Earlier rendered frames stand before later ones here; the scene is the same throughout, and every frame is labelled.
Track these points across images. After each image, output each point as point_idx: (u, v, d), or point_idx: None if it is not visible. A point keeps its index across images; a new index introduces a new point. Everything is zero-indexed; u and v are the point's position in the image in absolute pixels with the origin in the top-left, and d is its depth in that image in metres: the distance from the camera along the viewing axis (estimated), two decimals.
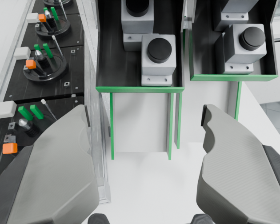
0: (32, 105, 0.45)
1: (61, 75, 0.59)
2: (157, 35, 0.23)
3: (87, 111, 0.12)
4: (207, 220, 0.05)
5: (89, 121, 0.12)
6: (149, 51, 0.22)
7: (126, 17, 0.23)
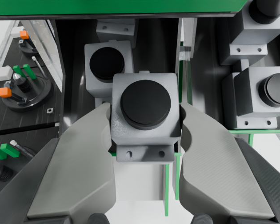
0: (3, 144, 0.38)
1: (44, 100, 0.52)
2: (142, 74, 0.12)
3: None
4: (207, 220, 0.05)
5: None
6: (123, 107, 0.10)
7: (93, 85, 0.16)
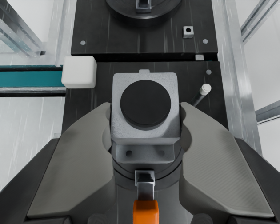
0: None
1: (175, 9, 0.30)
2: (142, 74, 0.12)
3: None
4: (207, 220, 0.05)
5: None
6: (123, 107, 0.10)
7: None
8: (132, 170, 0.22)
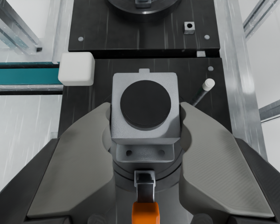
0: None
1: (175, 4, 0.29)
2: (142, 74, 0.12)
3: None
4: (207, 220, 0.05)
5: None
6: (123, 108, 0.10)
7: None
8: (131, 170, 0.21)
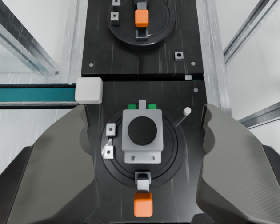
0: (151, 105, 0.26)
1: (168, 37, 0.36)
2: (141, 110, 0.20)
3: (87, 111, 0.12)
4: (207, 220, 0.05)
5: (89, 121, 0.12)
6: (129, 133, 0.18)
7: None
8: (133, 171, 0.28)
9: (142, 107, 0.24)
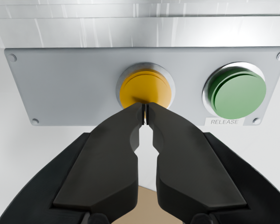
0: None
1: None
2: None
3: (143, 110, 0.12)
4: (207, 220, 0.05)
5: (143, 120, 0.12)
6: None
7: None
8: None
9: None
